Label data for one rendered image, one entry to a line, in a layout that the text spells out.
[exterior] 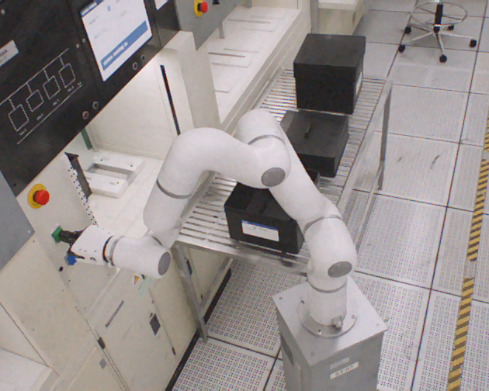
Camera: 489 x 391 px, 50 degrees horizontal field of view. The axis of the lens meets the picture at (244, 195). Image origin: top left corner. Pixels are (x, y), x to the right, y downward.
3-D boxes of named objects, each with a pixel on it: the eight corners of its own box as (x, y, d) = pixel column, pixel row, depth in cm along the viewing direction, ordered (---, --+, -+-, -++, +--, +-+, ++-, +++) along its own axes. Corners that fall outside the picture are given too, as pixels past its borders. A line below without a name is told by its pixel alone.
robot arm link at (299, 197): (320, 271, 146) (305, 229, 158) (359, 252, 143) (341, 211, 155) (232, 157, 113) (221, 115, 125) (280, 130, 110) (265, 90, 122)
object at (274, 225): (228, 238, 197) (221, 206, 185) (256, 189, 215) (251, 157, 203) (298, 256, 187) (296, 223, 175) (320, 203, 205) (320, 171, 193)
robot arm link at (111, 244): (116, 275, 139) (107, 271, 140) (134, 250, 144) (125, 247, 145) (107, 254, 133) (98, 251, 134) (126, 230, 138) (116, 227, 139)
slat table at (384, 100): (320, 380, 232) (318, 275, 180) (201, 341, 253) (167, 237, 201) (383, 187, 315) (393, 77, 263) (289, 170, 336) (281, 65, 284)
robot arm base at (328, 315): (369, 323, 164) (372, 288, 152) (315, 347, 161) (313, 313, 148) (338, 279, 178) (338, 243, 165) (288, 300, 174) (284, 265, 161)
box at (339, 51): (354, 115, 244) (355, 67, 227) (294, 108, 253) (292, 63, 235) (364, 81, 263) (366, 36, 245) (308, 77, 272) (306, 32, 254)
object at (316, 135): (334, 178, 214) (334, 153, 205) (267, 167, 224) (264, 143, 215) (349, 134, 234) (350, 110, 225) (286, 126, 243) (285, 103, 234)
